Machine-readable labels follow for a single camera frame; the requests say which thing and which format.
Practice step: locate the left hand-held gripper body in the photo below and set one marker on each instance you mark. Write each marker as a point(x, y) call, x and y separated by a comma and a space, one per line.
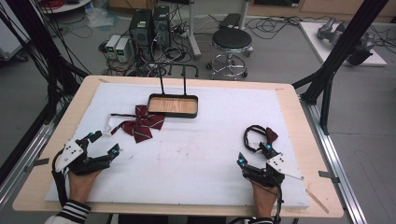
point(73, 152)

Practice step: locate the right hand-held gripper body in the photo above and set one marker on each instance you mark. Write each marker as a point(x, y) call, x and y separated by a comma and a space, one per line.
point(274, 169)

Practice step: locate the dark red bow tie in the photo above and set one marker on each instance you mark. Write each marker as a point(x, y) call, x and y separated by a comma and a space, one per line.
point(271, 134)

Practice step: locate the striped red bow tie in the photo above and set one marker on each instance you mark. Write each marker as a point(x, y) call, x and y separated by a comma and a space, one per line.
point(141, 124)

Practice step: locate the black rack with wooden tray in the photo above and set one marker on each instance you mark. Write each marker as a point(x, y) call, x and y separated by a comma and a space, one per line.
point(172, 105)

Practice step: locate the person's right hand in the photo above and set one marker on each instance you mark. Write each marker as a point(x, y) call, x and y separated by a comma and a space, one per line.
point(264, 199)

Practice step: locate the person's left hand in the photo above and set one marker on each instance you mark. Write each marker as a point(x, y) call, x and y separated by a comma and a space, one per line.
point(81, 186)

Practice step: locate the white mat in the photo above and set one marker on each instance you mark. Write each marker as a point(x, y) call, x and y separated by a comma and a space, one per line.
point(193, 168)

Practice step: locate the thin wooden stick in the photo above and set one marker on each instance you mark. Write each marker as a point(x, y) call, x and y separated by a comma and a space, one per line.
point(317, 200)

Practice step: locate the white power supply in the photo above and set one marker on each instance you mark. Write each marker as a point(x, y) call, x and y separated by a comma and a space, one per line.
point(112, 45)
point(123, 49)

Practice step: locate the black round stool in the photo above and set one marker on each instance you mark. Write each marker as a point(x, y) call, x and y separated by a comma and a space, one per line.
point(232, 39)

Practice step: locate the black computer tower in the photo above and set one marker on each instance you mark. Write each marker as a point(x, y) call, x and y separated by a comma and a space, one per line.
point(140, 28)
point(162, 26)

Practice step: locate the white floor board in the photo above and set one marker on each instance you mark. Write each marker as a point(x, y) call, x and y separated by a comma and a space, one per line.
point(314, 40)

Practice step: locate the clear plastic bag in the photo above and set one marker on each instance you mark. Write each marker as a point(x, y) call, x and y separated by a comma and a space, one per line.
point(99, 15)

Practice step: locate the black flat device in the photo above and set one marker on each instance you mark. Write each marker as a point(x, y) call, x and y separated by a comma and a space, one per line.
point(229, 21)

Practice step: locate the grey desk leg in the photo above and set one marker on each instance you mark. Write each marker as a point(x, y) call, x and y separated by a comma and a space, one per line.
point(244, 14)
point(193, 34)

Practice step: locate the metal bracket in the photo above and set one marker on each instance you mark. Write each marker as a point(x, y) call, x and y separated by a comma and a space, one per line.
point(37, 164)
point(328, 176)

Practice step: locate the aluminium rail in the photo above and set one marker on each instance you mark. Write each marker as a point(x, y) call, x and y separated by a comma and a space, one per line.
point(28, 155)
point(336, 161)

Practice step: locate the black frame strut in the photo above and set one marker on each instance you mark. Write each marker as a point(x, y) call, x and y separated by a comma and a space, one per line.
point(40, 46)
point(342, 46)

